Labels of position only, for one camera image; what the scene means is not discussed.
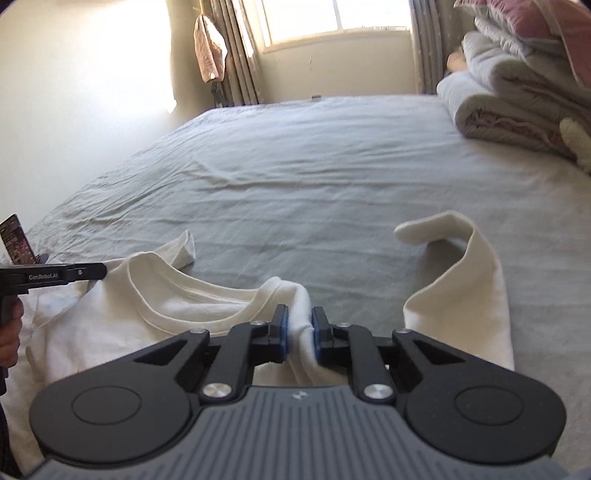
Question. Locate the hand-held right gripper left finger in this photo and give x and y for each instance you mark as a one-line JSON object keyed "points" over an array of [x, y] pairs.
{"points": [[283, 337]]}

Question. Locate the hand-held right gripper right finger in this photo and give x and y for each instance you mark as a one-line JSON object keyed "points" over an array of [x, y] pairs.
{"points": [[317, 337]]}

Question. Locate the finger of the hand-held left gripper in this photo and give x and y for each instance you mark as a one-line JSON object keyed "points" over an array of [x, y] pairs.
{"points": [[90, 271]]}

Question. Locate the peach soft object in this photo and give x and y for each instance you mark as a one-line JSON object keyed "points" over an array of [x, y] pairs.
{"points": [[456, 60]]}

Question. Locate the white plush dog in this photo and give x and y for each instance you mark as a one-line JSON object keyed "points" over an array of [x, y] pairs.
{"points": [[579, 143]]}

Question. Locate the beige curtain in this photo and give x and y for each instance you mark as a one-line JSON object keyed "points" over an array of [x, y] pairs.
{"points": [[235, 50], [429, 46]]}

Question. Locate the white printed t-shirt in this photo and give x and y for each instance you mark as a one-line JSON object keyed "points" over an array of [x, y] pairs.
{"points": [[115, 323]]}

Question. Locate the folded grey quilt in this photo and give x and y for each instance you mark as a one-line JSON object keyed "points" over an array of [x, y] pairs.
{"points": [[485, 106]]}

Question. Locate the person's left hand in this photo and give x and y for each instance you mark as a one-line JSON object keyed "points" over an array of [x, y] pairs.
{"points": [[10, 332]]}

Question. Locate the pink pillow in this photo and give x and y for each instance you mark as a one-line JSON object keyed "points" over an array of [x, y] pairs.
{"points": [[531, 14]]}

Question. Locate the bed with grey sheet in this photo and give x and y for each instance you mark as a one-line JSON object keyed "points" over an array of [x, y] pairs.
{"points": [[323, 184]]}

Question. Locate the phone with lit screen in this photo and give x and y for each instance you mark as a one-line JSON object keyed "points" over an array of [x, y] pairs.
{"points": [[16, 240]]}

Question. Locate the pink hanging towel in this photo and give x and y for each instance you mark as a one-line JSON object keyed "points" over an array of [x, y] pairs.
{"points": [[210, 48]]}

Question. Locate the window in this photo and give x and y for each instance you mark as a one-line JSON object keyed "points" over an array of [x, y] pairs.
{"points": [[332, 18]]}

